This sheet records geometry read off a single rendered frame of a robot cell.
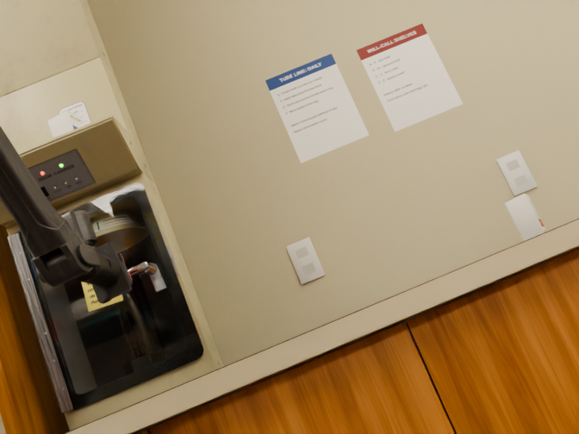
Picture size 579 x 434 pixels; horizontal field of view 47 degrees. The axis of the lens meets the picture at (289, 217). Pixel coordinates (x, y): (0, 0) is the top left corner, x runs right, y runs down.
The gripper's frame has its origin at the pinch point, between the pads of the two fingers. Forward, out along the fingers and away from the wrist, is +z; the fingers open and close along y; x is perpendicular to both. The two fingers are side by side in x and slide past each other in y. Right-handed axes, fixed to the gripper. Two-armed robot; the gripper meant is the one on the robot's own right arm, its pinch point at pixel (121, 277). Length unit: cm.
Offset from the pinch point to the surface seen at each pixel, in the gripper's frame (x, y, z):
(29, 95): 4.7, 49.3, 5.2
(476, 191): -86, -9, 50
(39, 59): 0, 56, 5
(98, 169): -4.3, 23.6, 0.4
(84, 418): 19.1, -21.7, 5.0
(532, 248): -68, -31, -23
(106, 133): -9.7, 28.1, -4.2
